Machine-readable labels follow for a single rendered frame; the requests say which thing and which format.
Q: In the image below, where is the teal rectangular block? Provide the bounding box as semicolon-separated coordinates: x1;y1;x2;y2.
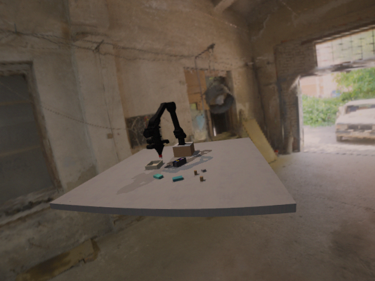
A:
153;173;163;179
172;176;183;182

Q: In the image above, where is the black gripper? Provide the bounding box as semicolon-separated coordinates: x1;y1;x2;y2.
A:
146;135;169;155

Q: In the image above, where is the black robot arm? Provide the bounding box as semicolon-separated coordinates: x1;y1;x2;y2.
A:
143;102;186;145

